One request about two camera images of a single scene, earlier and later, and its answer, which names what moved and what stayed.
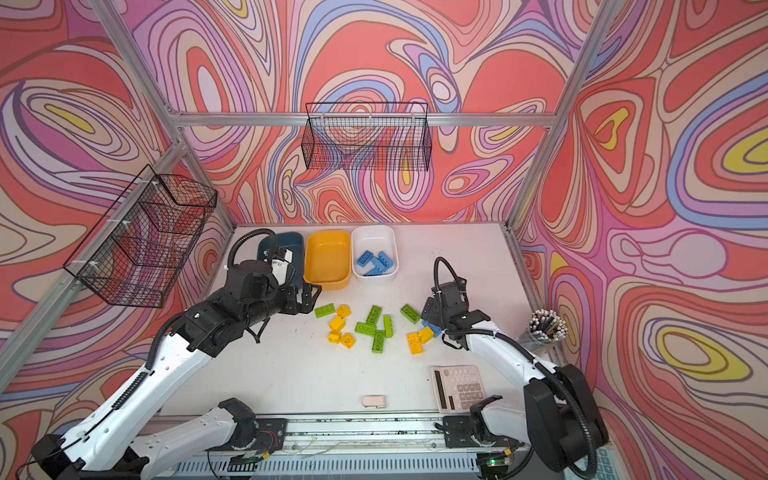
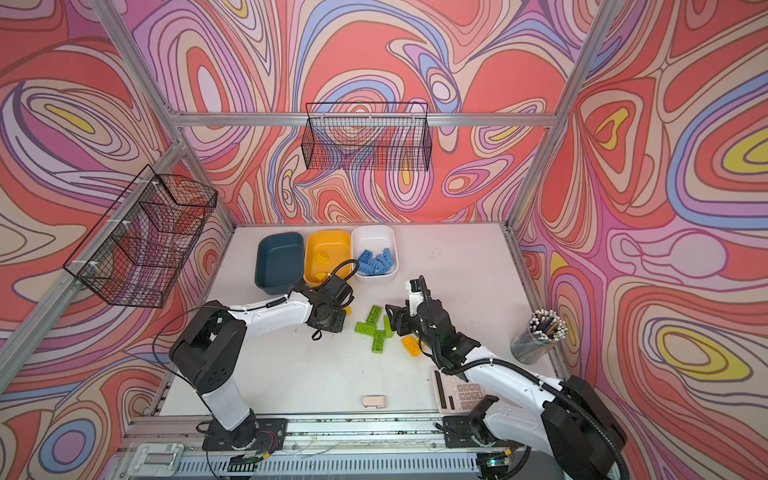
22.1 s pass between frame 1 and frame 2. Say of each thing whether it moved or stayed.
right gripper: moved
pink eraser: stayed
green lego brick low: stayed
